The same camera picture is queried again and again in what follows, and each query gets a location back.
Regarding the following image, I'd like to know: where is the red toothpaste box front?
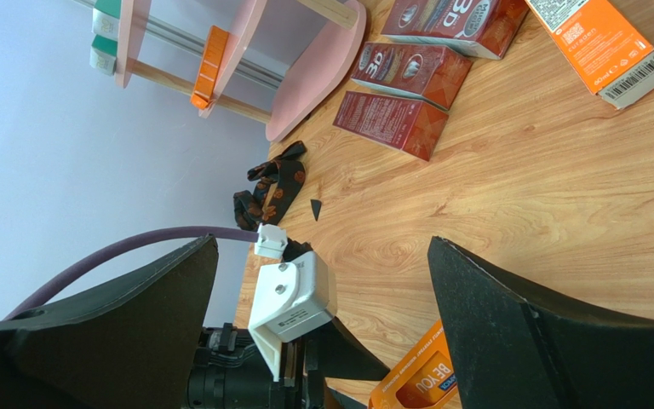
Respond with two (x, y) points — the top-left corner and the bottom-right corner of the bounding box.
(333, 91), (449, 161)

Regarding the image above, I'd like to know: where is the black orange strap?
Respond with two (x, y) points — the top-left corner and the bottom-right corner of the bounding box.
(232, 140), (308, 233)

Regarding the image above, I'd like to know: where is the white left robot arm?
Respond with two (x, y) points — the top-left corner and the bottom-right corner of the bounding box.
(182, 319), (389, 408)

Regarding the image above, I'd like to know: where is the pink three-tier shelf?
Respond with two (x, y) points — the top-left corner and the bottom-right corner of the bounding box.
(115, 1), (367, 141)

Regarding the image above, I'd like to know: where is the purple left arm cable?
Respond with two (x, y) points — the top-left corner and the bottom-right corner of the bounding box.
(3, 225), (260, 321)

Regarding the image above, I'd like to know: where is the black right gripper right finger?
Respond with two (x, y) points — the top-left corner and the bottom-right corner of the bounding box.
(427, 237), (654, 408)

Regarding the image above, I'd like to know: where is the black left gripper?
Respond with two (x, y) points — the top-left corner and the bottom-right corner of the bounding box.
(270, 318), (390, 409)

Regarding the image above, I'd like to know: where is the small black triangle piece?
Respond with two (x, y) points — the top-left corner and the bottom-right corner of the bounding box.
(310, 199), (323, 221)

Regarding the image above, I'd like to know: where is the orange toothpaste box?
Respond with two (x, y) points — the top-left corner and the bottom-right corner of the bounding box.
(527, 0), (654, 110)
(191, 26), (229, 110)

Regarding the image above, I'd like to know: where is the red toothpaste box back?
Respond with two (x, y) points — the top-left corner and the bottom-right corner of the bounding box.
(381, 0), (529, 60)

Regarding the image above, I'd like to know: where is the teal silver toothpaste box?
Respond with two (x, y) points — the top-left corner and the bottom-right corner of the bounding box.
(89, 35), (118, 76)

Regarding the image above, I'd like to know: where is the orange toothpaste box diagonal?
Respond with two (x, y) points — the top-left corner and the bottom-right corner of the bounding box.
(367, 321), (458, 409)

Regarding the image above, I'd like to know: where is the red toothpaste box middle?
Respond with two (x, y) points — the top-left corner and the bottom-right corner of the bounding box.
(351, 42), (473, 111)

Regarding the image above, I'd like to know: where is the red toothpaste box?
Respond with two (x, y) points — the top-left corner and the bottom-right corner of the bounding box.
(351, 42), (473, 111)
(333, 91), (449, 161)
(381, 0), (529, 60)

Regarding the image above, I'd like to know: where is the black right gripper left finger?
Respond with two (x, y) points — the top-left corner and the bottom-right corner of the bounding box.
(0, 236), (219, 408)

